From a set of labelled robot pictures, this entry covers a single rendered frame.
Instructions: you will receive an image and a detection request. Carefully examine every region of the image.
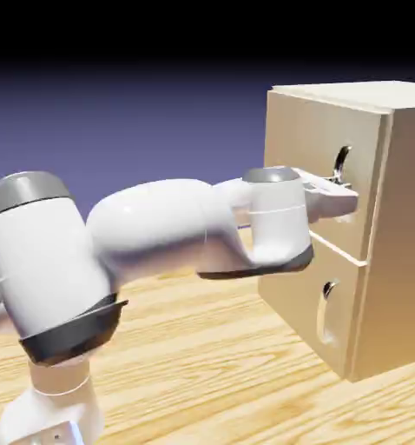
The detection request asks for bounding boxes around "curved metal door handle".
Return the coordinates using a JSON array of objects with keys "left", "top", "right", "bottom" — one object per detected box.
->
[
  {"left": 328, "top": 144, "right": 353, "bottom": 188},
  {"left": 315, "top": 277, "right": 341, "bottom": 348}
]

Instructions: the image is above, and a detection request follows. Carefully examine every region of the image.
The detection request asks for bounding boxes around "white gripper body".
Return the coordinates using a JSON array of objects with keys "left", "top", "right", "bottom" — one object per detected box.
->
[{"left": 295, "top": 168, "right": 359, "bottom": 223}]

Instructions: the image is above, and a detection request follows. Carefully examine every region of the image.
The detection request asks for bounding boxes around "light wood cabinet door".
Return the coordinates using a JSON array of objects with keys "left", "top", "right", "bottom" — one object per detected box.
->
[
  {"left": 262, "top": 90, "right": 383, "bottom": 262},
  {"left": 258, "top": 231, "right": 368, "bottom": 379}
]

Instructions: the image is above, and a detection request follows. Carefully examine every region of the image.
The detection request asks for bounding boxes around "light wood cabinet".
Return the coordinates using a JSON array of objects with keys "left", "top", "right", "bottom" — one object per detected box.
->
[{"left": 258, "top": 80, "right": 415, "bottom": 383}]

